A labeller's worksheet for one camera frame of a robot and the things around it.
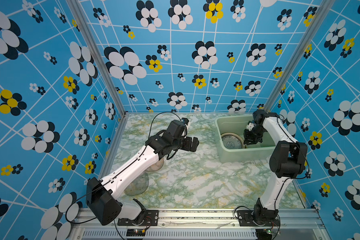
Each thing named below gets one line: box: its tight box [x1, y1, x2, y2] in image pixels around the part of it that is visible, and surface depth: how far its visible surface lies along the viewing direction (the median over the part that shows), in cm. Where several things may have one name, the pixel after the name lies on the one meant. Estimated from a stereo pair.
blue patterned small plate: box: [221, 132, 245, 149], surface depth 101 cm
